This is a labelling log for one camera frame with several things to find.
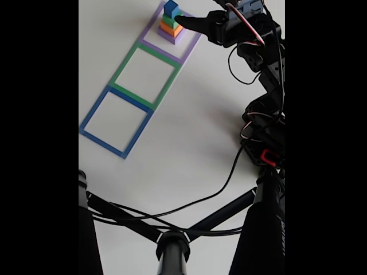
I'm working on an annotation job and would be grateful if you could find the thin black cable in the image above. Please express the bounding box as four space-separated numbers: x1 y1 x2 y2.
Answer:
108 202 246 235

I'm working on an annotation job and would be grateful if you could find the orange block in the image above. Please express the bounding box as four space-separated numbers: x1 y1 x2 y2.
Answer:
159 20 184 37

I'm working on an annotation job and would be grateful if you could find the green cube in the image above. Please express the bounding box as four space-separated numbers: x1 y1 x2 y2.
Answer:
161 11 184 30

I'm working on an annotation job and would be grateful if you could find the purple square frame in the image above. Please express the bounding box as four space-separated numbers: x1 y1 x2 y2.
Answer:
138 1 203 65

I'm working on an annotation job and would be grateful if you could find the blue square frame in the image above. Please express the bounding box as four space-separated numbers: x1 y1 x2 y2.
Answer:
79 85 154 160

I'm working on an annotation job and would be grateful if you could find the red table clamp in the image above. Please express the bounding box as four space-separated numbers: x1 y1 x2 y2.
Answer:
260 149 281 167

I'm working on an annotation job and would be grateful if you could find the small blue cube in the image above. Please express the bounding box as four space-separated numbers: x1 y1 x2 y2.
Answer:
163 0 180 18

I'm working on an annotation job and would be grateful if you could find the black camera tripod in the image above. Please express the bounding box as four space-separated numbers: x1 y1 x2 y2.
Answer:
79 168 286 275

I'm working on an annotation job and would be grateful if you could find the purple block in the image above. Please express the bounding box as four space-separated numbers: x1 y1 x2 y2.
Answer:
157 26 188 45

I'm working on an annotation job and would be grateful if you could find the green square frame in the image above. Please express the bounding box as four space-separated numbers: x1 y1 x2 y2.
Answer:
110 41 182 111

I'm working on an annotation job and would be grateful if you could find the long black camera cable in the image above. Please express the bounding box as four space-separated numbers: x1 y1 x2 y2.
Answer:
91 0 286 229

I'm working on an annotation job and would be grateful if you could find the red white black servo wire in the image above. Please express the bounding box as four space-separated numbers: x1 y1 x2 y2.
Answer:
225 2 266 85

